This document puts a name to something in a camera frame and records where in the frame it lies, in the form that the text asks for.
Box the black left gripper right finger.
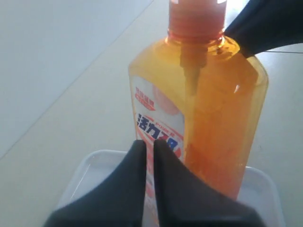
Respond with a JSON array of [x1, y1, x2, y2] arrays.
[[153, 140, 264, 227]]

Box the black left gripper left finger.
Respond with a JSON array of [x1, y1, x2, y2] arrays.
[[46, 140, 146, 227]]

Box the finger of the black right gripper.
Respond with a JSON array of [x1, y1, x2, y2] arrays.
[[224, 0, 303, 57]]

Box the orange soap pump bottle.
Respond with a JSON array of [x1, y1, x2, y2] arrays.
[[128, 0, 268, 225]]

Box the white plastic tray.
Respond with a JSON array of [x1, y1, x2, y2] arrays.
[[57, 150, 285, 227]]

